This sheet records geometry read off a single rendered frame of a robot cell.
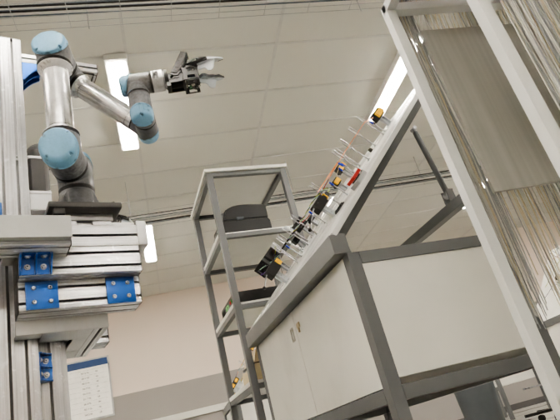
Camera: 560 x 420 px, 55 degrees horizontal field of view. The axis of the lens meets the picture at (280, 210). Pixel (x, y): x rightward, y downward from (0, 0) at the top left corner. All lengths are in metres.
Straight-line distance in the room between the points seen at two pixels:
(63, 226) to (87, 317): 0.34
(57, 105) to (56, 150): 0.19
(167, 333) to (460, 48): 8.31
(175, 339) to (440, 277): 8.01
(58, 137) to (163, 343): 7.88
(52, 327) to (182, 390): 7.62
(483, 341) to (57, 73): 1.61
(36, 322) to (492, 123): 1.46
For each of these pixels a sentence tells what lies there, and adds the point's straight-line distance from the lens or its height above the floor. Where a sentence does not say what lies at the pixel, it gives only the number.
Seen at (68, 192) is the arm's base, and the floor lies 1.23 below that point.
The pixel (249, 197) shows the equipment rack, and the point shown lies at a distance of 3.48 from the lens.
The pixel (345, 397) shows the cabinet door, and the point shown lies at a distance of 1.84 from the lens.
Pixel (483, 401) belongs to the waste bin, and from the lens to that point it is 6.28.
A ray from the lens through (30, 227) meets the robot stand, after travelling 1.64.
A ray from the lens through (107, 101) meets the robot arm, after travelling 2.06.
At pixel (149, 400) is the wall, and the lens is 9.36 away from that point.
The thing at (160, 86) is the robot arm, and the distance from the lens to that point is 1.93.
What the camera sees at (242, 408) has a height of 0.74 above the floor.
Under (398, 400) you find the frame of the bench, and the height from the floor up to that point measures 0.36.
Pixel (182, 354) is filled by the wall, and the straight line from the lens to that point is 9.46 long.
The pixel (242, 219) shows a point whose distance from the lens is 3.08.
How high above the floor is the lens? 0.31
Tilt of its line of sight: 24 degrees up
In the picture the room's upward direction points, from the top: 15 degrees counter-clockwise
